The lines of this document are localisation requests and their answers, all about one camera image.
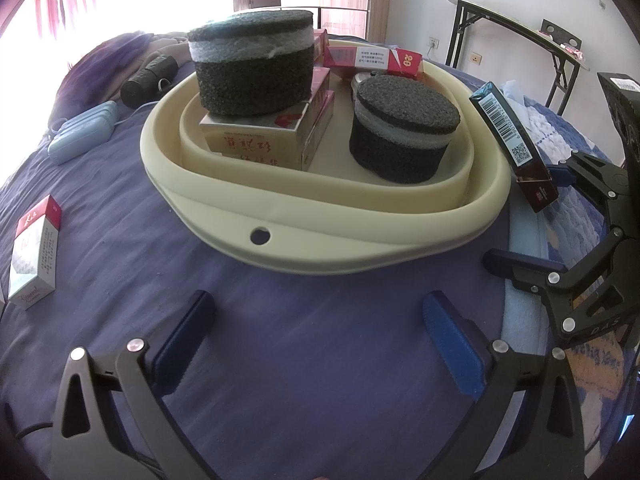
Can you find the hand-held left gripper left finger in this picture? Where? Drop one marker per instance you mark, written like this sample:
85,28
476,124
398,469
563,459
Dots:
182,332

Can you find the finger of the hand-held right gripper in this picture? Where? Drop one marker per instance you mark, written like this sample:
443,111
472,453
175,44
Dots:
560,176
510,267

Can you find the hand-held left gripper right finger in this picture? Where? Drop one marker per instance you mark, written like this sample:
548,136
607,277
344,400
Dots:
450,340

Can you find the dark cigarette pack with barcode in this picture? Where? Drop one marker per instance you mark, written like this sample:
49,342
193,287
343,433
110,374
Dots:
505,130

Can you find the small dark foam cylinder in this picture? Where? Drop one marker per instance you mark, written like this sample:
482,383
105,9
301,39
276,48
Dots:
395,145

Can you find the cream plastic basin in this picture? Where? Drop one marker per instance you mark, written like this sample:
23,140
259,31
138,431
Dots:
325,220

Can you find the red and white carton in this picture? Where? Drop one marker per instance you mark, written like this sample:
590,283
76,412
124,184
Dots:
370,57

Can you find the large dark foam cylinder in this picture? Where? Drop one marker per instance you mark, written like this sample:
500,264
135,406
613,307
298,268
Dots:
250,80

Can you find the blue and white checkered blanket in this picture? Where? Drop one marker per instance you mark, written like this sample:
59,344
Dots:
545,130

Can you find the pink packet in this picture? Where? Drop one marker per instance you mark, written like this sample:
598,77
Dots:
575,51

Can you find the black chair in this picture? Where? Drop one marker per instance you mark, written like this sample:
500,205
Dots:
566,40

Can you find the purple bedsheet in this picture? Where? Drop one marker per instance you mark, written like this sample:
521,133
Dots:
300,335

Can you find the black-legged folding table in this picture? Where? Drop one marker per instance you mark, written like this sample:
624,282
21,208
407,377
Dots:
500,12

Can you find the white cigarette pack red top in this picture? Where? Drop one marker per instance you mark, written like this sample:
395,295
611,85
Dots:
35,255

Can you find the light blue power strip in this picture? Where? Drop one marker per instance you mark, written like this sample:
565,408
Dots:
82,130

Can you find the red and white slim box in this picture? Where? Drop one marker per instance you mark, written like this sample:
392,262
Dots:
320,115

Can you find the black monocular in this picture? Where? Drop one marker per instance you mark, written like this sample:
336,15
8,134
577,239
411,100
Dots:
145,82

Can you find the purple pillow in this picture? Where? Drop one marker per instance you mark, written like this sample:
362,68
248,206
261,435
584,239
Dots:
95,75

